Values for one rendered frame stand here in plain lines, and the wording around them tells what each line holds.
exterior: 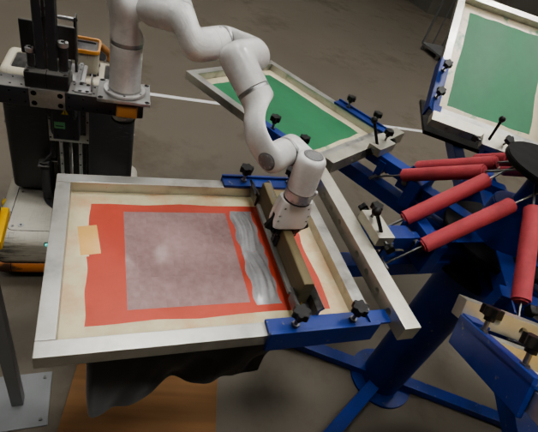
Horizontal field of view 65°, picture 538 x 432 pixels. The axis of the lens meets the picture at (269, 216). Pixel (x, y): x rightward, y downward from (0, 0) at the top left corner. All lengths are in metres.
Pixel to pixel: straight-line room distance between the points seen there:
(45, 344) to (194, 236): 0.48
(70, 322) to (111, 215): 0.36
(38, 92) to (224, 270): 0.78
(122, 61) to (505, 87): 1.80
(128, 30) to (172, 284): 0.72
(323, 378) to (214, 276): 1.21
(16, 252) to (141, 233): 1.10
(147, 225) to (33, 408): 1.01
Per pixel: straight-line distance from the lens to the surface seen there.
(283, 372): 2.17
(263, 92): 1.07
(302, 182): 1.05
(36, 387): 2.05
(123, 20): 1.35
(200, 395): 2.01
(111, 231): 1.22
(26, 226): 2.23
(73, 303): 1.07
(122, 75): 1.42
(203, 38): 1.14
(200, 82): 2.02
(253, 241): 1.25
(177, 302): 1.07
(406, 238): 1.40
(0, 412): 2.03
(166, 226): 1.25
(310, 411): 2.13
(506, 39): 2.65
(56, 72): 1.48
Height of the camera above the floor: 1.81
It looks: 39 degrees down
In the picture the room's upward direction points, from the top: 19 degrees clockwise
